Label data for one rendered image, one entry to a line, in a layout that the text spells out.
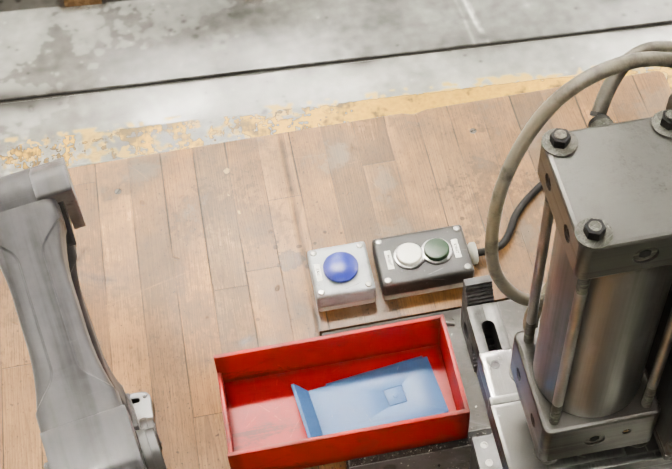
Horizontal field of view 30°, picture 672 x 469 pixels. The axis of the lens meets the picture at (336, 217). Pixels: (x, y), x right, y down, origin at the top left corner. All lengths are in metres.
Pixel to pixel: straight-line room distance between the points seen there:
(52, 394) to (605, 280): 0.43
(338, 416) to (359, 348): 0.08
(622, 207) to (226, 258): 0.79
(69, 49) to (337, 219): 1.62
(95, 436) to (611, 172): 0.44
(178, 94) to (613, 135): 2.15
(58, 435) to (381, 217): 0.64
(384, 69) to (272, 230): 1.42
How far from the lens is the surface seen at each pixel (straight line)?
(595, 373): 0.89
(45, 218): 1.02
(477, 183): 1.53
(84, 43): 3.04
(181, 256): 1.49
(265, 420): 1.36
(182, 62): 2.94
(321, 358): 1.37
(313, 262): 1.43
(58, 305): 1.00
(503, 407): 1.05
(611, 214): 0.75
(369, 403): 1.36
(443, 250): 1.43
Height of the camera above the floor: 2.11
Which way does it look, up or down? 54 degrees down
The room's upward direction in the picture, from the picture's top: 4 degrees counter-clockwise
